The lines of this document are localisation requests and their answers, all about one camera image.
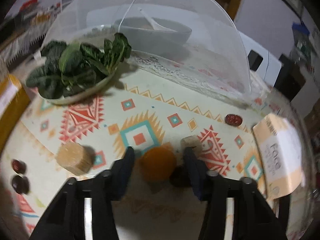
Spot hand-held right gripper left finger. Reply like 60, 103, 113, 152
29, 146, 137, 240

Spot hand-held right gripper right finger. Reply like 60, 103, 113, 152
183, 146, 287, 240

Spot large orange tangerine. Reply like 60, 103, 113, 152
139, 147, 177, 182

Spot small tan sugarcane chunk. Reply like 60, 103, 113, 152
180, 135, 202, 156

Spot red date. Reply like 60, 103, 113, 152
225, 114, 243, 126

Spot orange and white tissue pack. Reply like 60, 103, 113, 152
252, 113, 306, 201

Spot pale green plate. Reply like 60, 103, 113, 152
37, 62, 121, 106

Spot small dark purple plum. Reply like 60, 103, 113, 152
11, 159, 27, 175

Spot dark green spinach leaves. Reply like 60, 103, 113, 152
25, 33, 132, 99

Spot small black cube device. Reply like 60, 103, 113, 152
247, 50, 264, 71

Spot yellow cardboard box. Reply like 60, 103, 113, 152
0, 73, 31, 153

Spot translucent mesh food cover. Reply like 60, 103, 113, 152
39, 0, 252, 108

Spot white appliance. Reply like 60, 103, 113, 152
237, 30, 283, 83

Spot black box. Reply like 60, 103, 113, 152
274, 53, 307, 102

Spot white bowl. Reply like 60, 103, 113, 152
113, 17, 193, 48

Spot white spoon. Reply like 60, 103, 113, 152
139, 8, 178, 33

